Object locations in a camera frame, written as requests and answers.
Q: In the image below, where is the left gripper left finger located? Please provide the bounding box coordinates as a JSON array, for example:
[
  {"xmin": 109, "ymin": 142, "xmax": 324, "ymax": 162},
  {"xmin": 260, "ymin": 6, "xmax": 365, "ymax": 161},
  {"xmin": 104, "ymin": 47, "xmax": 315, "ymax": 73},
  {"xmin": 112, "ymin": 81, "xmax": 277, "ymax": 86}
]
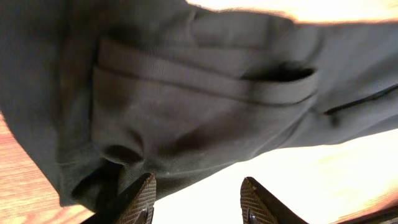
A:
[{"xmin": 81, "ymin": 173, "xmax": 157, "ymax": 224}]

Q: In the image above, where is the black polo shirt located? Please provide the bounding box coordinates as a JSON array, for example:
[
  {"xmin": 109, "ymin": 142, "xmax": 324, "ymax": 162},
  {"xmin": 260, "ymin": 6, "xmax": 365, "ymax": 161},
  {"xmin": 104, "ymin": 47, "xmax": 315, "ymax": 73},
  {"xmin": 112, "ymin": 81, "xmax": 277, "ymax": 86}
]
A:
[{"xmin": 1, "ymin": 0, "xmax": 397, "ymax": 212}]

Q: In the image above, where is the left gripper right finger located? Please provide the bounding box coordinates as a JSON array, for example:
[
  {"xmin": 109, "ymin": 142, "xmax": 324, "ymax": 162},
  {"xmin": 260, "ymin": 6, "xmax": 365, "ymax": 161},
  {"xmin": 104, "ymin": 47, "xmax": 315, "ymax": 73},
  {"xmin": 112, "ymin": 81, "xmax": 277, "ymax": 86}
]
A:
[{"xmin": 240, "ymin": 177, "xmax": 308, "ymax": 224}]

